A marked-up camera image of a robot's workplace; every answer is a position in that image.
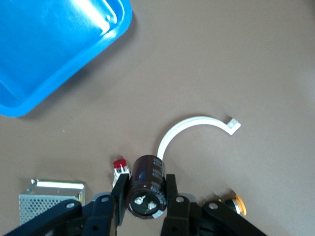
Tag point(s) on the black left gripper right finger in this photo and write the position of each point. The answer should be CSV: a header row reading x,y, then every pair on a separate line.
x,y
182,216

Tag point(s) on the red push button switch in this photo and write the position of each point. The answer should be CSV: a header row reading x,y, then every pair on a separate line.
x,y
120,163

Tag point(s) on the perforated metal power supply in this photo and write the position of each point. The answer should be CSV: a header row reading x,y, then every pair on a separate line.
x,y
37,204

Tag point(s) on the blue plastic tray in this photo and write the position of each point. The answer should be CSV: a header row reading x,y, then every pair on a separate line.
x,y
49,49

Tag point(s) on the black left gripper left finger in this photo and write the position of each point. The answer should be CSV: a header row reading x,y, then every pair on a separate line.
x,y
103,214

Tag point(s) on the orange capped black push button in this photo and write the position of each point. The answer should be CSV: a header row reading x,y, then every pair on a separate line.
x,y
240,204

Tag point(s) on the dark brown cylindrical capacitor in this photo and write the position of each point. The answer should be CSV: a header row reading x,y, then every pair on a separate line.
x,y
145,177

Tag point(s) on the large white pipe clamp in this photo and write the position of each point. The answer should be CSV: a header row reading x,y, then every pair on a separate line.
x,y
187,122

